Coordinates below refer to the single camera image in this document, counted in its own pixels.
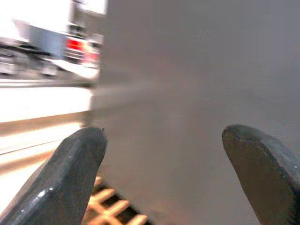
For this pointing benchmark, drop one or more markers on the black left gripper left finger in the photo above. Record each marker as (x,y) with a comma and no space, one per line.
(63,178)

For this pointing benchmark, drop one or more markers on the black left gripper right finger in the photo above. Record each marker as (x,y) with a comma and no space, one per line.
(264,173)

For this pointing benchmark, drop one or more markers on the wooden slatted rack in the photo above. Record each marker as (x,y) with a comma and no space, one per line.
(110,206)

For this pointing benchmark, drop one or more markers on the cream kitchen counter cabinet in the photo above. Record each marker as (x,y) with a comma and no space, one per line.
(42,103)

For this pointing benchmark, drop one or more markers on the steel gas stove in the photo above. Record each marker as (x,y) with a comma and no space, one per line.
(25,58)

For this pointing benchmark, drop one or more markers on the red box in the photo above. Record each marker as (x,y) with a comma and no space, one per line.
(75,45)

